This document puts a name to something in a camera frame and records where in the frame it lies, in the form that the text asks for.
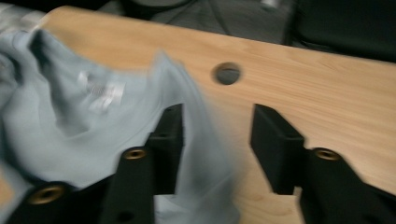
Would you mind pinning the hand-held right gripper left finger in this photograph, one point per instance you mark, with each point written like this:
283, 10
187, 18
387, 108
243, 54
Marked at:
169, 155

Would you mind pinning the grey cloth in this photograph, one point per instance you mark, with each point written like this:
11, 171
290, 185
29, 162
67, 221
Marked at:
93, 130

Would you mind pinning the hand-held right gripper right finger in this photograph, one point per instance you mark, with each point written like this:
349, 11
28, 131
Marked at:
277, 149

